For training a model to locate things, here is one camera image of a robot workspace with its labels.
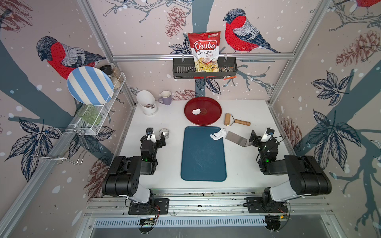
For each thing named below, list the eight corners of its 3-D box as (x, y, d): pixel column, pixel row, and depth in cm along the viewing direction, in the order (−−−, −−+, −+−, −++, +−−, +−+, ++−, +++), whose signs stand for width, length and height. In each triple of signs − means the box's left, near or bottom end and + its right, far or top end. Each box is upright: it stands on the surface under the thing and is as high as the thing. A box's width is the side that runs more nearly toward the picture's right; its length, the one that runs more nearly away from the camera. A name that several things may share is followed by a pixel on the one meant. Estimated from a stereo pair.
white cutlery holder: (140, 118, 115) (133, 103, 102) (144, 105, 124) (138, 90, 111) (157, 117, 115) (152, 103, 102) (160, 104, 124) (155, 89, 111)
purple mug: (161, 106, 122) (158, 97, 114) (162, 99, 128) (160, 90, 120) (170, 106, 122) (169, 97, 114) (171, 99, 128) (170, 90, 120)
